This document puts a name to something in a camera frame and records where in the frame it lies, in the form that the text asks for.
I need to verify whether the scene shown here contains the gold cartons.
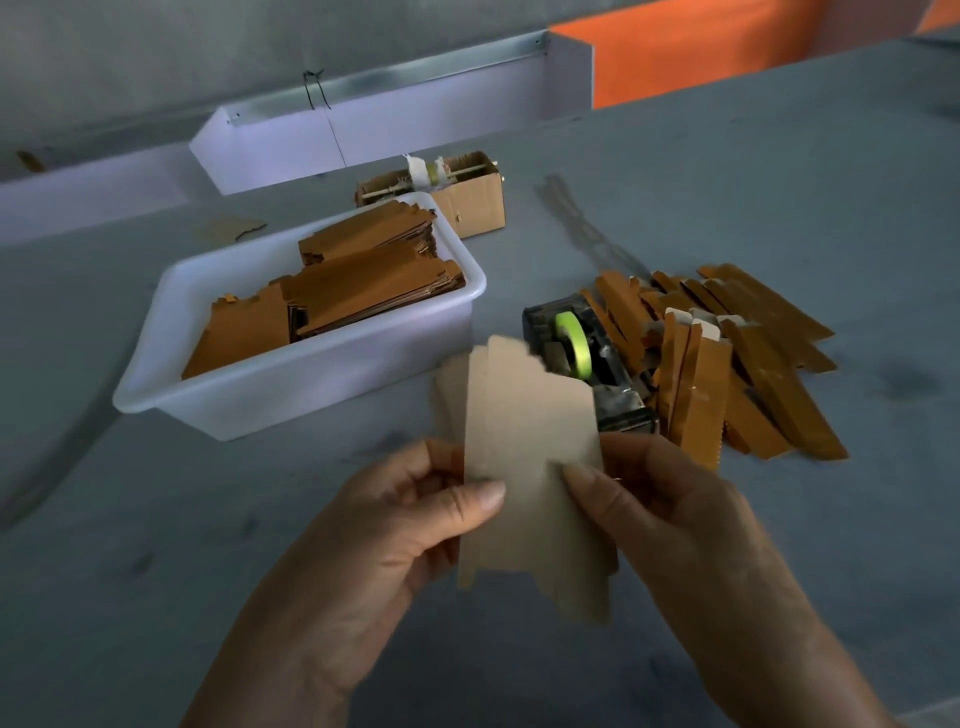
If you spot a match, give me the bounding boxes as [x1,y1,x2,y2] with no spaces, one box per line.
[181,201,467,380]

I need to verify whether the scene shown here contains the black tape dispenser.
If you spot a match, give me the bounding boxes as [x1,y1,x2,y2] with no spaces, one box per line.
[522,297,662,437]

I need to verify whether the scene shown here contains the person's left forearm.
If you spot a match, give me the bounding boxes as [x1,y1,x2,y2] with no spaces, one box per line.
[183,657,354,728]

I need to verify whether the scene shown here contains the person's right forearm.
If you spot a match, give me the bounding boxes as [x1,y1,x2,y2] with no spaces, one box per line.
[720,667,902,728]

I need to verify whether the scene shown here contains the long white tray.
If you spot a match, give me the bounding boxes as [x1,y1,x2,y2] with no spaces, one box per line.
[189,30,596,197]
[0,142,219,246]

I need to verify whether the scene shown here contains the white plastic bin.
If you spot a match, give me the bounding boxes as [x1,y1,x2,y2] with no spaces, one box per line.
[112,192,489,443]

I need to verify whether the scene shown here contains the green tape roll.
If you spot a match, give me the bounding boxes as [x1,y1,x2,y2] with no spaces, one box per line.
[553,310,594,380]

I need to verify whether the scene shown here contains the pile of gold boxes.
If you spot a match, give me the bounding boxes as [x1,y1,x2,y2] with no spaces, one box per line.
[582,264,849,474]

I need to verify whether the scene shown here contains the gold carton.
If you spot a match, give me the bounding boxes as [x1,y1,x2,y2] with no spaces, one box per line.
[457,336,620,624]

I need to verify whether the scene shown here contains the small cardboard box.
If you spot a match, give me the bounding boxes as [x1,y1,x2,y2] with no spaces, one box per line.
[354,150,507,240]

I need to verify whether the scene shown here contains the orange tray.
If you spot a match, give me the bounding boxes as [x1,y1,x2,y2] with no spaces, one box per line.
[552,0,960,110]

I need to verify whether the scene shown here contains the person's left hand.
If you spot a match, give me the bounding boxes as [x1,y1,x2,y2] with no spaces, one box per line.
[240,438,507,707]

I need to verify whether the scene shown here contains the person's right hand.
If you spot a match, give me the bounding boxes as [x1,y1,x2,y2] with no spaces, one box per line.
[562,432,842,707]

